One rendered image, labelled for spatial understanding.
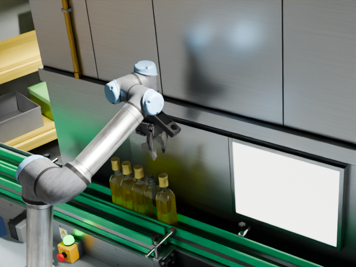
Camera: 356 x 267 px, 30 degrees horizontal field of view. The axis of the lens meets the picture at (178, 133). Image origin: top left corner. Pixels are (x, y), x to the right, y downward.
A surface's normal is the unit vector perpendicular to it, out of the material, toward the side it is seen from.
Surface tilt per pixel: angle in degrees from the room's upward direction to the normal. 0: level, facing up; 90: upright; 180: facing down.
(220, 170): 90
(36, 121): 90
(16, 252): 0
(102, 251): 90
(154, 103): 89
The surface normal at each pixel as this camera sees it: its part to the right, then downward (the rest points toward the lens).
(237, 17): -0.58, 0.45
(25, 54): -0.09, -0.86
